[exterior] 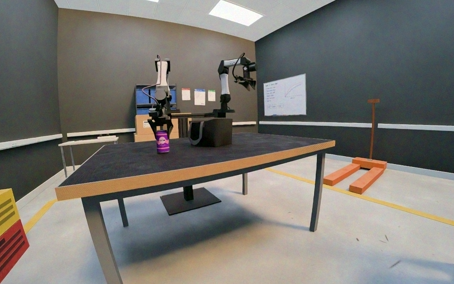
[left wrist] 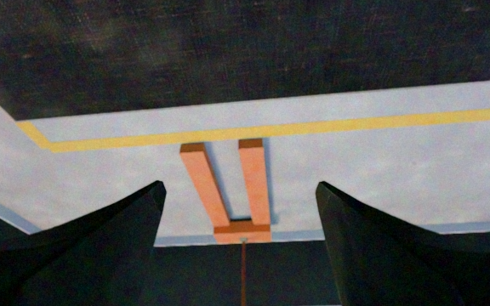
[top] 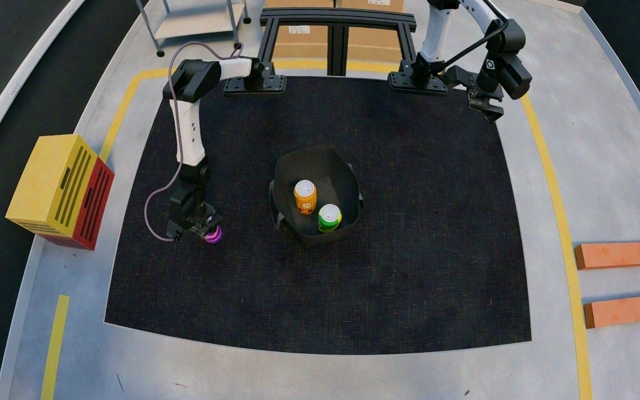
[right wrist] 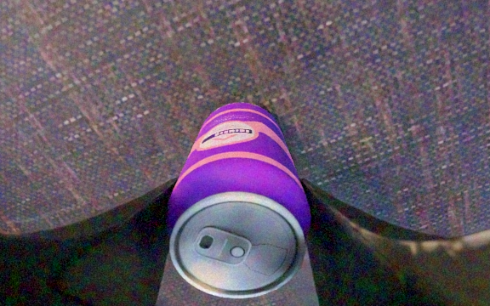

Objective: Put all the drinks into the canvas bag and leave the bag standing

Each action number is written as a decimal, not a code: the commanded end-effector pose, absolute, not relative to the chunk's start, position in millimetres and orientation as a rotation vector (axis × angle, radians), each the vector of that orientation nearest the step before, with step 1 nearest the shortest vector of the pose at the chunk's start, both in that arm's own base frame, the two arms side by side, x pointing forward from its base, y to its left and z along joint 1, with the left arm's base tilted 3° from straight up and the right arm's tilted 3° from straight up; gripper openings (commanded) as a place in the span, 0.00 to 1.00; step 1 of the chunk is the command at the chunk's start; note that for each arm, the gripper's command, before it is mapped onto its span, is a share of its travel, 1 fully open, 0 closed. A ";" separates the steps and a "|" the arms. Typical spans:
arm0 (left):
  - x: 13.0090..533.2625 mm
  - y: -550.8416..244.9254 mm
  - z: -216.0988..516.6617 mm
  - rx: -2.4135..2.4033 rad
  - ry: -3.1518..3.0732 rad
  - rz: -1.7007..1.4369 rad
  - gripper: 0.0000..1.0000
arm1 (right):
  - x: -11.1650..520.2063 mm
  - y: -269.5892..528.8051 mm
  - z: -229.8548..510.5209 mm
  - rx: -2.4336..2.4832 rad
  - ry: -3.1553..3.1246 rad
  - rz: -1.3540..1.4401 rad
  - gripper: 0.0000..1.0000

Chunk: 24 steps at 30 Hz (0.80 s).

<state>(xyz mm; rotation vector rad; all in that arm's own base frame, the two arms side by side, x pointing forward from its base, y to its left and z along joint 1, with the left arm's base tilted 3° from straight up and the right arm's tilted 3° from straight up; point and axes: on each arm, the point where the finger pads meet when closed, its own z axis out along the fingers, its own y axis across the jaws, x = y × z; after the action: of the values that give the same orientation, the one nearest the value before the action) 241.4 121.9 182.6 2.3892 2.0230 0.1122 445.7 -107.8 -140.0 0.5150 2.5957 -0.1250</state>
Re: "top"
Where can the green and yellow drink can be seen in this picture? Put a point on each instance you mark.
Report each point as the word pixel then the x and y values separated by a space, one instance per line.
pixel 329 219

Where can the orange striped drink can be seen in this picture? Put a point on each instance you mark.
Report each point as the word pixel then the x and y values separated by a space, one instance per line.
pixel 305 197

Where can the purple drink can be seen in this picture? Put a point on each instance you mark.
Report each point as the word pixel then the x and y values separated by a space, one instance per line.
pixel 213 237

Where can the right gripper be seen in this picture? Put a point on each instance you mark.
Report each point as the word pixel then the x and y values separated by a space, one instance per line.
pixel 199 215

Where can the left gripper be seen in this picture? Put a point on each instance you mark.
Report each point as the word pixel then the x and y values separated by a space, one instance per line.
pixel 486 87

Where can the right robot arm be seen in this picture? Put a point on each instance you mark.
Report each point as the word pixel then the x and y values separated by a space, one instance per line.
pixel 243 75

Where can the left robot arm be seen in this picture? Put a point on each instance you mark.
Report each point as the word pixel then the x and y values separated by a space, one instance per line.
pixel 501 60

